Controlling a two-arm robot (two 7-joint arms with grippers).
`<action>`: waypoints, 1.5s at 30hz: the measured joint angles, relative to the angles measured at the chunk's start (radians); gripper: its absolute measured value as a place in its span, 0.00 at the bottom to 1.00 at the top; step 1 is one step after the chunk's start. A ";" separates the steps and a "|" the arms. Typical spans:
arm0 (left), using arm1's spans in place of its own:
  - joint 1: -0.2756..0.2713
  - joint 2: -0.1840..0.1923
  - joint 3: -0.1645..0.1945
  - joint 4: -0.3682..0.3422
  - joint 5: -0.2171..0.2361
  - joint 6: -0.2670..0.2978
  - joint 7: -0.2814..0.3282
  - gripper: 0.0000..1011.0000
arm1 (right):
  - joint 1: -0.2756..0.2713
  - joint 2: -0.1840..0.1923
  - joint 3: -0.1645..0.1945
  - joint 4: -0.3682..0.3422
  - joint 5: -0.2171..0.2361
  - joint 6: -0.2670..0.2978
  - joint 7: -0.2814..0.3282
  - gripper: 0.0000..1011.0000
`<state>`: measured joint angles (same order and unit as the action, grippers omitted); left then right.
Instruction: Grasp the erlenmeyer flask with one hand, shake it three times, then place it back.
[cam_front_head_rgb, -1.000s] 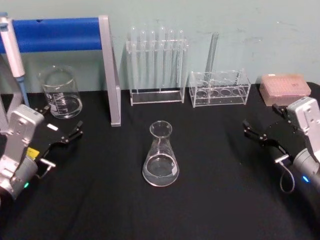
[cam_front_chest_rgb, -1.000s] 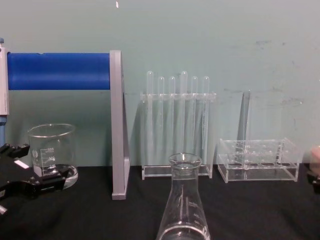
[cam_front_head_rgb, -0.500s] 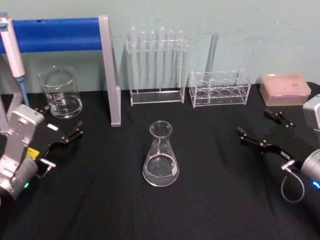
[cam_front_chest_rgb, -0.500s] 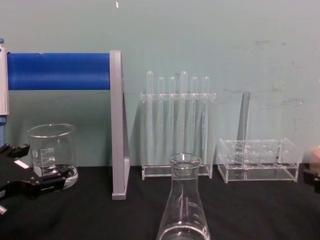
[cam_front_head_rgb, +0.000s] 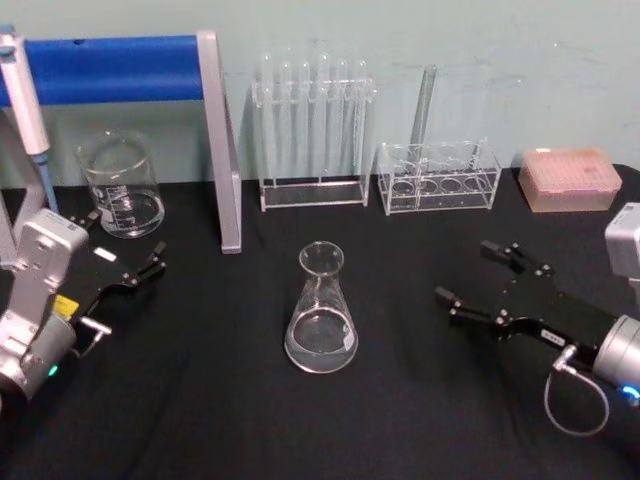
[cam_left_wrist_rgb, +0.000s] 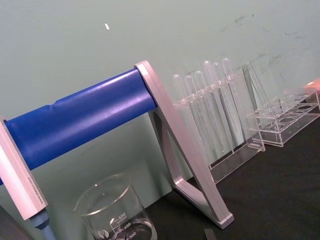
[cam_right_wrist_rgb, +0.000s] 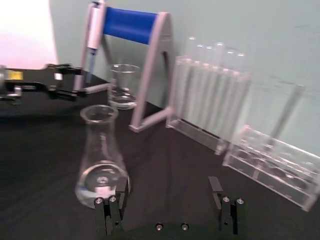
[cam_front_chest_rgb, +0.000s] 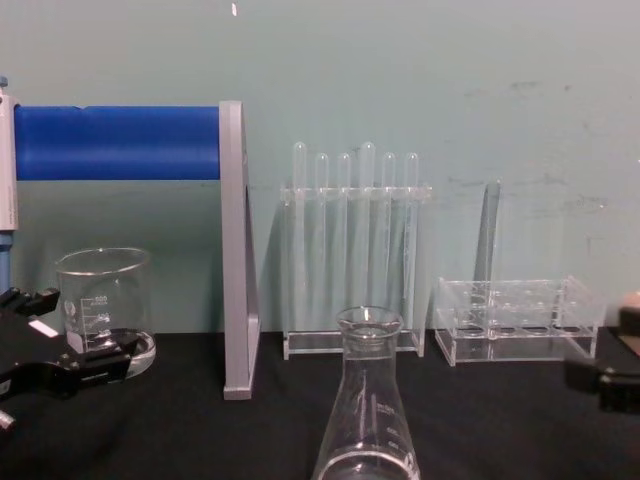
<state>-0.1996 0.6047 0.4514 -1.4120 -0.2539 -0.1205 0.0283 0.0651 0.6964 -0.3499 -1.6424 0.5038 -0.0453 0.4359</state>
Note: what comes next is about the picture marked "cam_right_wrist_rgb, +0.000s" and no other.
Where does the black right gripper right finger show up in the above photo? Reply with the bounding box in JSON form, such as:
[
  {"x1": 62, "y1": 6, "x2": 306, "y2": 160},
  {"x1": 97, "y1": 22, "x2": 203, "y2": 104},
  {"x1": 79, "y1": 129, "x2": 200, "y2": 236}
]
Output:
[{"x1": 208, "y1": 176, "x2": 246, "y2": 235}]

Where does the clear rack holding test tubes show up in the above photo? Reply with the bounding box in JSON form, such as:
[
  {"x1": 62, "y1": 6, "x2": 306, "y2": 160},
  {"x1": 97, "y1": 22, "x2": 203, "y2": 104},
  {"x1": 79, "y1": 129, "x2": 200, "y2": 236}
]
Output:
[{"x1": 165, "y1": 55, "x2": 252, "y2": 156}]

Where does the grey stand with blue bar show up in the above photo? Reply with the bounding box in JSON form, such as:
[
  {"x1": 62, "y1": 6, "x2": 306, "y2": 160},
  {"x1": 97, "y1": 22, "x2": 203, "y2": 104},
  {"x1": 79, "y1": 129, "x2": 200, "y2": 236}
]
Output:
[{"x1": 73, "y1": 4, "x2": 175, "y2": 133}]

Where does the grey and blue pipette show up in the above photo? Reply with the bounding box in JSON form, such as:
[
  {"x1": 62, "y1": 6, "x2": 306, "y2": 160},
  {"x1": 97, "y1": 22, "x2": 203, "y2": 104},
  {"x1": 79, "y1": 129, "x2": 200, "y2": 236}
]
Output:
[{"x1": 86, "y1": 0, "x2": 106, "y2": 84}]

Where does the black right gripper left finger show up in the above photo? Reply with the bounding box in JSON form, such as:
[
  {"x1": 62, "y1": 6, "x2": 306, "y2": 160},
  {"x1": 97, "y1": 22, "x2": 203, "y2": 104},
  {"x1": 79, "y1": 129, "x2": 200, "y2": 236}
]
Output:
[{"x1": 94, "y1": 176, "x2": 132, "y2": 236}]

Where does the clear glass test tube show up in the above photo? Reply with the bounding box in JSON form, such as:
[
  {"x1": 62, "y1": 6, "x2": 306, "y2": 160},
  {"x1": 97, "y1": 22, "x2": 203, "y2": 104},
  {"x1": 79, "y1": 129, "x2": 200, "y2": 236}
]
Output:
[
  {"x1": 188, "y1": 44, "x2": 206, "y2": 126},
  {"x1": 204, "y1": 41, "x2": 225, "y2": 134},
  {"x1": 196, "y1": 45, "x2": 214, "y2": 130},
  {"x1": 214, "y1": 48, "x2": 236, "y2": 137},
  {"x1": 181, "y1": 36, "x2": 198, "y2": 124},
  {"x1": 221, "y1": 52, "x2": 248, "y2": 140}
]

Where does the black table cloth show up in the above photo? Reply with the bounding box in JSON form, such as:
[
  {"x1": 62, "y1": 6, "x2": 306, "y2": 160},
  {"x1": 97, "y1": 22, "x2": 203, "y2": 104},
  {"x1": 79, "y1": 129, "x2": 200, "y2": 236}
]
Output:
[{"x1": 0, "y1": 69, "x2": 320, "y2": 240}]

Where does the clear glass conical flask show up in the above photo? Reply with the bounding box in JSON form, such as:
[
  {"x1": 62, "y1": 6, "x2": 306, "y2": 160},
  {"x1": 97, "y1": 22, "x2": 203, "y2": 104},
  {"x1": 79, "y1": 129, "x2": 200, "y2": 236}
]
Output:
[{"x1": 74, "y1": 104, "x2": 133, "y2": 209}]

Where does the clear glass beaker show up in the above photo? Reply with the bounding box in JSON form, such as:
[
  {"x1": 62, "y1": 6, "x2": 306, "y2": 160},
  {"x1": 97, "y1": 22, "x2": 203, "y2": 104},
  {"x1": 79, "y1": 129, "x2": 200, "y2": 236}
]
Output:
[{"x1": 106, "y1": 63, "x2": 148, "y2": 110}]

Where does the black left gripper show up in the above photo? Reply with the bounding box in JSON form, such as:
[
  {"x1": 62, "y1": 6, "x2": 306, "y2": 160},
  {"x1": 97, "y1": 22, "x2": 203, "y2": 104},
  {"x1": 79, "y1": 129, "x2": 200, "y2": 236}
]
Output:
[{"x1": 4, "y1": 63, "x2": 88, "y2": 102}]

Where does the clear low test tube rack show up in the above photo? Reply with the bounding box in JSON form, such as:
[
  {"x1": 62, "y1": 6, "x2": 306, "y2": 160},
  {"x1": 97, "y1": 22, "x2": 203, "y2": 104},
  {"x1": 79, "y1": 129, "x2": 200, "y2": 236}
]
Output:
[{"x1": 221, "y1": 124, "x2": 320, "y2": 211}]

